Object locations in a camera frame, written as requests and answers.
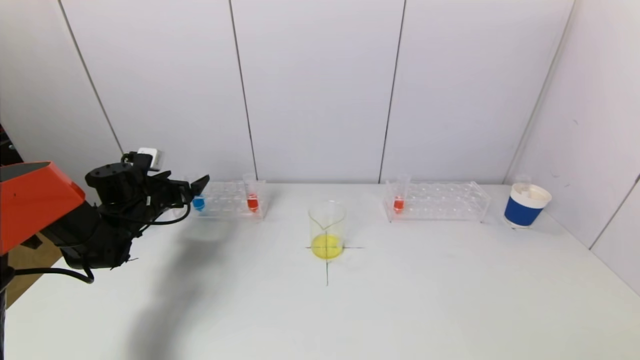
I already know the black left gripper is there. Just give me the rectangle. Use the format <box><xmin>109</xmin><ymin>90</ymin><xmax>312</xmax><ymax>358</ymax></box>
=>
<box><xmin>150</xmin><ymin>174</ymin><xmax>210</xmax><ymax>209</ymax></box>

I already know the test tube with blue liquid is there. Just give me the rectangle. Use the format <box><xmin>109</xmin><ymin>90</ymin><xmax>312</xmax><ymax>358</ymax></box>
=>
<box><xmin>192</xmin><ymin>176</ymin><xmax>207</xmax><ymax>212</ymax></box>

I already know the clear acrylic test tube rack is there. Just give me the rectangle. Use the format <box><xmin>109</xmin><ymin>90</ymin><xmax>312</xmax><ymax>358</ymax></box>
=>
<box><xmin>382</xmin><ymin>180</ymin><xmax>491</xmax><ymax>223</ymax></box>
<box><xmin>186</xmin><ymin>179</ymin><xmax>270</xmax><ymax>220</ymax></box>

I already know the test tube with red liquid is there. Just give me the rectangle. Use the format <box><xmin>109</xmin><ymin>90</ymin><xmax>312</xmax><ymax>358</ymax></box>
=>
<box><xmin>243</xmin><ymin>173</ymin><xmax>260</xmax><ymax>213</ymax></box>
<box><xmin>392</xmin><ymin>174</ymin><xmax>412</xmax><ymax>214</ymax></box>

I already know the clear glass beaker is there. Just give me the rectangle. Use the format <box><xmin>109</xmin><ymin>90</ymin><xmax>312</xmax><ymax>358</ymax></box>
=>
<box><xmin>308</xmin><ymin>200</ymin><xmax>347</xmax><ymax>261</ymax></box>

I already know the blue and white paper cup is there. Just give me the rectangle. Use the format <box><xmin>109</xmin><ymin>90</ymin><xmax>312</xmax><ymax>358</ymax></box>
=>
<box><xmin>503</xmin><ymin>183</ymin><xmax>552</xmax><ymax>229</ymax></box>

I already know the thin black camera cable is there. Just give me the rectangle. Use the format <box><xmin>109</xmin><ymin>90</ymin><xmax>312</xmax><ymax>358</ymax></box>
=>
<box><xmin>135</xmin><ymin>199</ymin><xmax>194</xmax><ymax>227</ymax></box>

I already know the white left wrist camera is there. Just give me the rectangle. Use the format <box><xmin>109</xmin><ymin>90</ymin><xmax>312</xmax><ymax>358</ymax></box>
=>
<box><xmin>137</xmin><ymin>147</ymin><xmax>164</xmax><ymax>172</ymax></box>

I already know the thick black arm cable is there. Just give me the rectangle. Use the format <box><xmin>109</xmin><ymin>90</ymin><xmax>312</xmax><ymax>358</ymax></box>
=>
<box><xmin>0</xmin><ymin>264</ymin><xmax>96</xmax><ymax>285</ymax></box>

